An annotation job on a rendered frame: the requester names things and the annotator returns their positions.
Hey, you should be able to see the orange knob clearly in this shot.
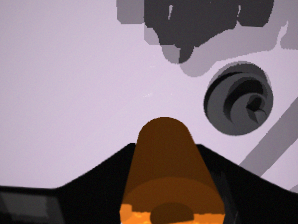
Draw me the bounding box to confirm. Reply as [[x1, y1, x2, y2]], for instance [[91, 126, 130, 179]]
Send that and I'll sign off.
[[120, 117, 225, 224]]

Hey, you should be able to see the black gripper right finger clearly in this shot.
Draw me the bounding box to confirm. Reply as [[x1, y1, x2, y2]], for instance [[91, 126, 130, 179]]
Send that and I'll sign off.
[[196, 144, 298, 224]]

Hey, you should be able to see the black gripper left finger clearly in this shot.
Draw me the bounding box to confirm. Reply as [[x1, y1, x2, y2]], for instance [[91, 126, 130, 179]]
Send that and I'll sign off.
[[0, 143, 136, 224]]

